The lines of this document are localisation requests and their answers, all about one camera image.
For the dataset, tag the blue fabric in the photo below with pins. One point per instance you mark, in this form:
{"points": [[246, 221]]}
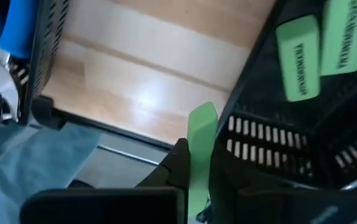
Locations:
{"points": [[25, 171]]}

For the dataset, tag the black mesh basket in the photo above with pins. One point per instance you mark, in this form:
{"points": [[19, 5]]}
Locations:
{"points": [[45, 46], [253, 93]]}

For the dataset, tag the green eraser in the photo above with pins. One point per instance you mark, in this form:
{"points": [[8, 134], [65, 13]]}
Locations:
{"points": [[201, 140], [299, 56], [346, 31]]}

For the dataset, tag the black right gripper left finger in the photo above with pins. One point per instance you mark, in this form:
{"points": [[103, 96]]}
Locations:
{"points": [[103, 208]]}

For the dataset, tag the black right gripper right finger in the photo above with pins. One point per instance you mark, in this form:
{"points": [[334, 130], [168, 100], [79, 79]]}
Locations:
{"points": [[259, 208]]}

